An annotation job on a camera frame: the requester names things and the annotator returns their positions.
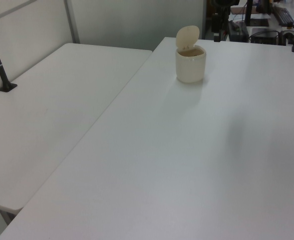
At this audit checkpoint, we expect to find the cream trash bin with lid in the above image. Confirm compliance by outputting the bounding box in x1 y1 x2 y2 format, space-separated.
175 24 208 84

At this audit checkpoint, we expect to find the white side table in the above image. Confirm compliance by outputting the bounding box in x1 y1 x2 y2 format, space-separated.
0 42 154 211

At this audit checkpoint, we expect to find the black electronic device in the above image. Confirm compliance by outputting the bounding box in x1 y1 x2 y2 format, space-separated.
227 20 250 42

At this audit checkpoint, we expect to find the black box device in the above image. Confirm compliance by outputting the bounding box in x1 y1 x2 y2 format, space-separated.
250 27 280 46

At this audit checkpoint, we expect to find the black monitor stand pole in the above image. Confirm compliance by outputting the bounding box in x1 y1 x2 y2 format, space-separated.
245 0 254 26

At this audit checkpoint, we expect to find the black keyboard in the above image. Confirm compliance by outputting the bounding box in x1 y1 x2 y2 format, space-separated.
273 4 294 28

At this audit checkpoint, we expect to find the black camera stand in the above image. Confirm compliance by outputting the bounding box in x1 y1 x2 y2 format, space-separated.
210 0 240 43

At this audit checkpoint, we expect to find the grey metal partition post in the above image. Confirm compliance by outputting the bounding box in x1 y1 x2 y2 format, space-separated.
63 0 81 45

